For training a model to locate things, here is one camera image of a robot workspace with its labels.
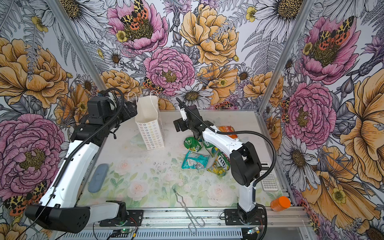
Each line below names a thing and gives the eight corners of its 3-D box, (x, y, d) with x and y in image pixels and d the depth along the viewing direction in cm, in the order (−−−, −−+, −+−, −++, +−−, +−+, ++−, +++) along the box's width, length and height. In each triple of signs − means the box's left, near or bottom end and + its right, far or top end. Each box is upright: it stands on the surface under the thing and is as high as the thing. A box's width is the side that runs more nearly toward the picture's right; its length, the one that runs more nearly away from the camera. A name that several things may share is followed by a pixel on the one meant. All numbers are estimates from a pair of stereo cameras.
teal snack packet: (182, 168, 93) (181, 164, 89) (190, 152, 100) (190, 147, 96) (202, 176, 89) (202, 172, 85) (209, 159, 97) (210, 155, 92)
